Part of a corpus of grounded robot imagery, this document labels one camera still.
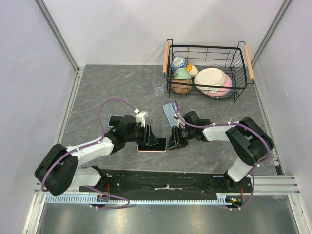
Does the light blue phone case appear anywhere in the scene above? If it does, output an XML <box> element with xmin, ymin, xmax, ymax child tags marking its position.
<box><xmin>163</xmin><ymin>103</ymin><xmax>182</xmax><ymax>127</ymax></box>

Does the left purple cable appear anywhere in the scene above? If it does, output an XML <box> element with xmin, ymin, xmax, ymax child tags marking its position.
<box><xmin>40</xmin><ymin>99</ymin><xmax>131</xmax><ymax>210</ymax></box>

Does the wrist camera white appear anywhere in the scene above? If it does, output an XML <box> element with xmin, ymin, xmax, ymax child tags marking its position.
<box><xmin>134</xmin><ymin>108</ymin><xmax>149</xmax><ymax>127</ymax></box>
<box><xmin>174</xmin><ymin>114</ymin><xmax>185</xmax><ymax>128</ymax></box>

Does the cream plate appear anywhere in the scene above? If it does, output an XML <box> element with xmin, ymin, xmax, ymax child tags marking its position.
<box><xmin>194</xmin><ymin>68</ymin><xmax>226</xmax><ymax>93</ymax></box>

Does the aluminium frame rail front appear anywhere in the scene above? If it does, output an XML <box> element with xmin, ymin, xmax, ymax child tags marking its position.
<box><xmin>254</xmin><ymin>175</ymin><xmax>300</xmax><ymax>195</ymax></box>

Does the clear glass cup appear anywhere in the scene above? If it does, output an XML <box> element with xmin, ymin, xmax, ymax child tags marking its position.
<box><xmin>152</xmin><ymin>78</ymin><xmax>167</xmax><ymax>97</ymax></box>

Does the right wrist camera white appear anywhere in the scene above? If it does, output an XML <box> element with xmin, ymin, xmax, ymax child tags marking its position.
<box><xmin>174</xmin><ymin>114</ymin><xmax>185</xmax><ymax>128</ymax></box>

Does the blue slotted cable duct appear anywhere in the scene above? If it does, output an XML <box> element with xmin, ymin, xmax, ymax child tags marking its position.
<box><xmin>45</xmin><ymin>194</ymin><xmax>233</xmax><ymax>205</ymax></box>

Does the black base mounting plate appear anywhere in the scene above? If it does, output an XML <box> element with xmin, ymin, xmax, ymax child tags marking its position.
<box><xmin>94</xmin><ymin>170</ymin><xmax>253</xmax><ymax>194</ymax></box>

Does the black phone front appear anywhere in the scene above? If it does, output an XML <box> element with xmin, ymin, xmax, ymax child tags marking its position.
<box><xmin>137</xmin><ymin>138</ymin><xmax>167</xmax><ymax>152</ymax></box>

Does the mint green bowl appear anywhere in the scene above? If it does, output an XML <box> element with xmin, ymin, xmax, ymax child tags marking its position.
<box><xmin>173</xmin><ymin>68</ymin><xmax>192</xmax><ymax>80</ymax></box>

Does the blue white patterned bowl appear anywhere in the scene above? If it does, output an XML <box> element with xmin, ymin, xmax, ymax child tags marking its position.
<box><xmin>171</xmin><ymin>57</ymin><xmax>190</xmax><ymax>72</ymax></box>

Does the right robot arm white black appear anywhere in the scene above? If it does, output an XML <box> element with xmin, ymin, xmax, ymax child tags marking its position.
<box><xmin>166</xmin><ymin>111</ymin><xmax>274</xmax><ymax>192</ymax></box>

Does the brown bowl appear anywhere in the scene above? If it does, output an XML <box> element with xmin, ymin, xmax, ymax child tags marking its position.
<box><xmin>170</xmin><ymin>79</ymin><xmax>192</xmax><ymax>94</ymax></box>

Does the yellow white bowl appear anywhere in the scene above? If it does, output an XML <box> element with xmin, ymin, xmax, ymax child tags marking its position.
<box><xmin>186</xmin><ymin>63</ymin><xmax>198</xmax><ymax>77</ymax></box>

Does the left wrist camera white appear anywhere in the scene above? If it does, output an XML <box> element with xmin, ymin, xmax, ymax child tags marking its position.
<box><xmin>134</xmin><ymin>108</ymin><xmax>149</xmax><ymax>127</ymax></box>

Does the black wire dish basket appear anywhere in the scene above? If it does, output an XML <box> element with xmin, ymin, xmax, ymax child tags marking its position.
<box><xmin>163</xmin><ymin>39</ymin><xmax>254</xmax><ymax>101</ymax></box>

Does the pink plate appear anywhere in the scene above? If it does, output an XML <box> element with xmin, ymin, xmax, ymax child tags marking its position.
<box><xmin>201</xmin><ymin>75</ymin><xmax>233</xmax><ymax>97</ymax></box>

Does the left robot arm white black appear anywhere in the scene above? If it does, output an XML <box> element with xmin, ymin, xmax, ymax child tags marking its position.
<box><xmin>34</xmin><ymin>112</ymin><xmax>159</xmax><ymax>196</ymax></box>

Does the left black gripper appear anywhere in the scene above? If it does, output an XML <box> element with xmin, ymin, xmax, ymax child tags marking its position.
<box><xmin>125</xmin><ymin>123</ymin><xmax>159</xmax><ymax>146</ymax></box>

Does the pink phone case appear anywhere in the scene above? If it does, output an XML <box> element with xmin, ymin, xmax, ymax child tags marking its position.
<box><xmin>137</xmin><ymin>144</ymin><xmax>166</xmax><ymax>153</ymax></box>

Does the lavender phone case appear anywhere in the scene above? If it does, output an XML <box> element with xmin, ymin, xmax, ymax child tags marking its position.
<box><xmin>108</xmin><ymin>115</ymin><xmax>123</xmax><ymax>127</ymax></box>

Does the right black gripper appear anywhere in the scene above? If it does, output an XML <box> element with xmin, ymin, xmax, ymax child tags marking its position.
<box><xmin>165</xmin><ymin>126</ymin><xmax>194</xmax><ymax>151</ymax></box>

